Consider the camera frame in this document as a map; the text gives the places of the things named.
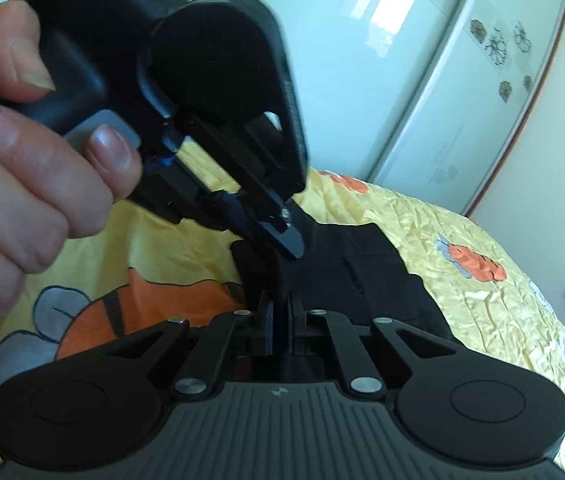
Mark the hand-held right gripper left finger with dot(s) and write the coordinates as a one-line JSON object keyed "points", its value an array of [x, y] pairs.
{"points": [[267, 327]]}

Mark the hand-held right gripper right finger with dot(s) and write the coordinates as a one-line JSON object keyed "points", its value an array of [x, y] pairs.
{"points": [[296, 327]]}

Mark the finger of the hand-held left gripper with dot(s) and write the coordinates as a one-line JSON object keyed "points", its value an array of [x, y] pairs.
{"points": [[282, 235]]}

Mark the black pants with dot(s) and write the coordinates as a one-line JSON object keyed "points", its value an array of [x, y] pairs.
{"points": [[372, 280]]}

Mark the person's left hand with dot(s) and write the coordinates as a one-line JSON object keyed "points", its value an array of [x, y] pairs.
{"points": [[7, 185]]}

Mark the yellow printed blanket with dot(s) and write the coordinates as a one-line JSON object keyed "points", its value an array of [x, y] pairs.
{"points": [[487, 320]]}

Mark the white sliding wardrobe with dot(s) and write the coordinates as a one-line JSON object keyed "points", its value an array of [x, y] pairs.
{"points": [[362, 60]]}

